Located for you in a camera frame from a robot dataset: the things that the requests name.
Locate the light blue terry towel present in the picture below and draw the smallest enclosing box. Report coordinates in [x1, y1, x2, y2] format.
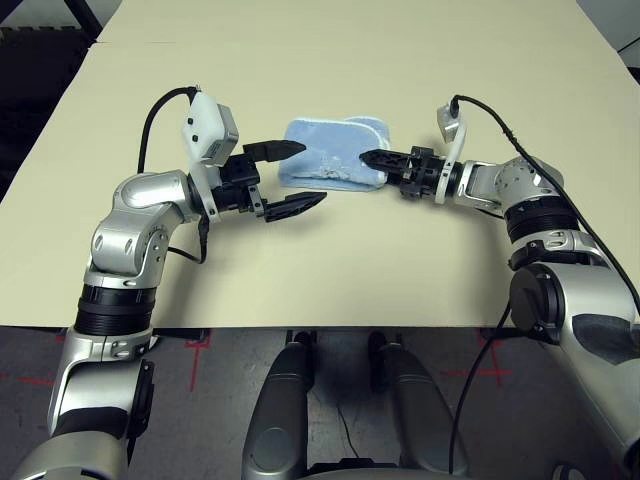
[277, 115, 394, 192]

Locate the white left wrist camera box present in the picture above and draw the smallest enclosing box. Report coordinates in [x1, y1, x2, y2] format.
[180, 89, 240, 224]

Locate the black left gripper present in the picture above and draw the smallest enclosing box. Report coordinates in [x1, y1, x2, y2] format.
[209, 140, 329, 224]

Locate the grey robot right leg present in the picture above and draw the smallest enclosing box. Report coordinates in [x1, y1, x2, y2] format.
[368, 329, 469, 479]

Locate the grey robot torso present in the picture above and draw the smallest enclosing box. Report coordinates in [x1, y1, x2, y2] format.
[304, 457, 401, 480]

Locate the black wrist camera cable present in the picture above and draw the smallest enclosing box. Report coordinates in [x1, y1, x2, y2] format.
[447, 94, 640, 476]
[137, 85, 207, 265]

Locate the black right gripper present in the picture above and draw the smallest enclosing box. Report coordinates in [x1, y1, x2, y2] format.
[359, 145, 449, 202]

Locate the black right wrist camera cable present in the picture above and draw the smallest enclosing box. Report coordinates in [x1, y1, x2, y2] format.
[447, 94, 640, 476]

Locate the black left wrist camera cable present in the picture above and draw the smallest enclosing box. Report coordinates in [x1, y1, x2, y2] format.
[137, 85, 207, 265]

